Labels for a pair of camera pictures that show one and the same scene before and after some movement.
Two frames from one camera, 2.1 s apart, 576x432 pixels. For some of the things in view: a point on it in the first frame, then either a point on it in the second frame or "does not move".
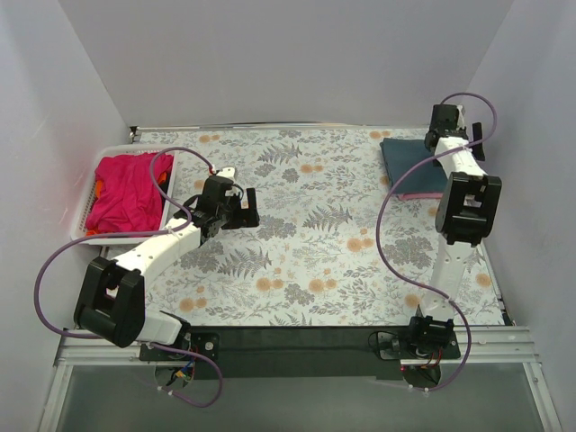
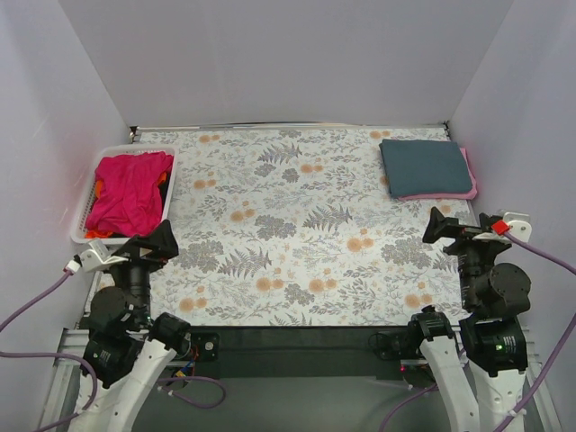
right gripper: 477,138 → 464,243
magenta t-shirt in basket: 131,202 does not move
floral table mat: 335,246 does not move
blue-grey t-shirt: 400,155 does not move
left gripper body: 238,214 → 136,257
